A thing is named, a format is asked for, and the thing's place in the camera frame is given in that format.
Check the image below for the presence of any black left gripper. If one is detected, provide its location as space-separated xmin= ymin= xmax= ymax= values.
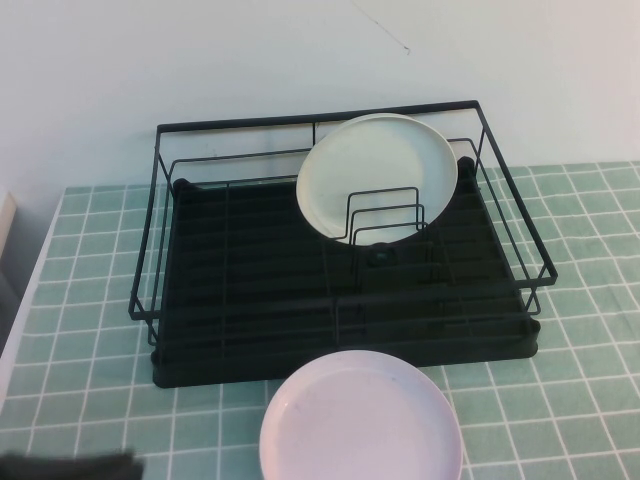
xmin=0 ymin=451 xmax=147 ymax=480

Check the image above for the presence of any pink plate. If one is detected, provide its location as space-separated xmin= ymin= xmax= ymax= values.
xmin=258 ymin=349 xmax=464 ymax=480

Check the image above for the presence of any white plate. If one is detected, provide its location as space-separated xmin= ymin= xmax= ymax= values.
xmin=295 ymin=113 xmax=459 ymax=247

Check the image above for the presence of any black plastic drip tray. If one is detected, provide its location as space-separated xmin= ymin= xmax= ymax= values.
xmin=149 ymin=157 xmax=542 ymax=390

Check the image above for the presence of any green checked tablecloth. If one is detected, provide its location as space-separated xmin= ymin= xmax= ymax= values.
xmin=0 ymin=159 xmax=640 ymax=480

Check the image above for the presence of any black wire dish rack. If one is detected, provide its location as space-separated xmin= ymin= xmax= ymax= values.
xmin=128 ymin=99 xmax=559 ymax=349

